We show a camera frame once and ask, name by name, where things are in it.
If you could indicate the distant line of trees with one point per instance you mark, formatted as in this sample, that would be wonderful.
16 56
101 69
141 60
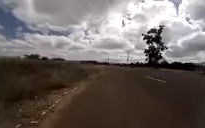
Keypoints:
176 65

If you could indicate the tall dark tree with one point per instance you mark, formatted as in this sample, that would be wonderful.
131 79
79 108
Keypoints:
154 43

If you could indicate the pole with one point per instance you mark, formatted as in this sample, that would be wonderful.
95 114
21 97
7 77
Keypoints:
127 58

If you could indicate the distant clump of trees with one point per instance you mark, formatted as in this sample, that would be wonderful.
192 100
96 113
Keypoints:
40 57

